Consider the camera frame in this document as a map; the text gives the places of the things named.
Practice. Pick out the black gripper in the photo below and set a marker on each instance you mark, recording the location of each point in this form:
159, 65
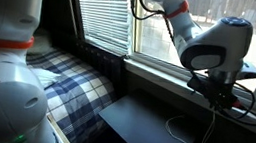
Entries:
214, 90

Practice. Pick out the closed grey window blinds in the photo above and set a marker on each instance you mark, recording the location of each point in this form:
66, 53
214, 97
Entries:
102, 10

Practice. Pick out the dark grey side table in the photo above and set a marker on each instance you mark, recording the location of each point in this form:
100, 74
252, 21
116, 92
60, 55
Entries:
140, 127

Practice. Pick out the dark wooden ledge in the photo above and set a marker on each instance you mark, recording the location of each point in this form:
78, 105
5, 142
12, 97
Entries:
102, 61

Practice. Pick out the blue white plaid blanket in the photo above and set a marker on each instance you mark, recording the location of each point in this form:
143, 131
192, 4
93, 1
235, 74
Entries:
78, 91

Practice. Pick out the white blind tilt wand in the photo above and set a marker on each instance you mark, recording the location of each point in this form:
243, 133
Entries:
71, 8

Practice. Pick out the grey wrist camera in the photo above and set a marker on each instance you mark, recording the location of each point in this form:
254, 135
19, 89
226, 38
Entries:
250, 72

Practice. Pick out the wooden robot mount table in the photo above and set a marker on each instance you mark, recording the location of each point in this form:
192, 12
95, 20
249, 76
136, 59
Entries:
64, 140

